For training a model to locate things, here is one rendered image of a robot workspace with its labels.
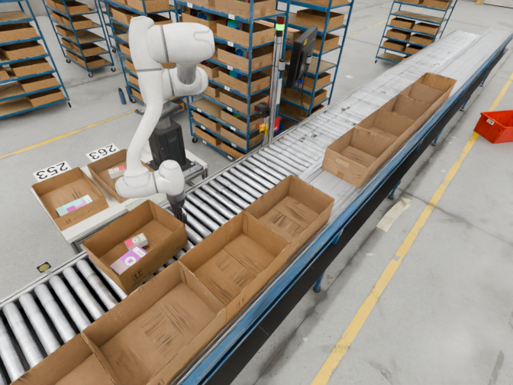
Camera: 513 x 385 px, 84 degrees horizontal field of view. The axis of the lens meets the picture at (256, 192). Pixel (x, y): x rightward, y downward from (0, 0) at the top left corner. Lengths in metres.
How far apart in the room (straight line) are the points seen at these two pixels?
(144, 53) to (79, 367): 1.16
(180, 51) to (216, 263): 0.92
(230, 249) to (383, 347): 1.38
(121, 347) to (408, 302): 2.04
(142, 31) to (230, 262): 1.02
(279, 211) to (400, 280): 1.41
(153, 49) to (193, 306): 1.03
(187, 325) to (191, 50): 1.08
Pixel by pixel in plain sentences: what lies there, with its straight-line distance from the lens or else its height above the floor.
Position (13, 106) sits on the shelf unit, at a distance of 5.15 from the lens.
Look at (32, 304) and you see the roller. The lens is 1.74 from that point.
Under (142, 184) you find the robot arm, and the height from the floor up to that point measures 1.22.
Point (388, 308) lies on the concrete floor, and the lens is 2.52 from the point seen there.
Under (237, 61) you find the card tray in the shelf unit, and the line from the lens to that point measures 2.73.
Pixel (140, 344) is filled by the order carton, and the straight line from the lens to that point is 1.29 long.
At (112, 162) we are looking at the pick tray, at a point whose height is 0.79.
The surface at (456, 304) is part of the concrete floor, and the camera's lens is 2.82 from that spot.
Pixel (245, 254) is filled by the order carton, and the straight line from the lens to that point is 1.42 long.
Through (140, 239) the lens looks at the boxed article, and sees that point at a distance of 1.67.
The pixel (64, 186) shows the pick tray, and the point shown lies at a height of 0.76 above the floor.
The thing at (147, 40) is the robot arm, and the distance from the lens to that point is 1.25.
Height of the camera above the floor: 2.06
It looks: 43 degrees down
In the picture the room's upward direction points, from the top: 4 degrees clockwise
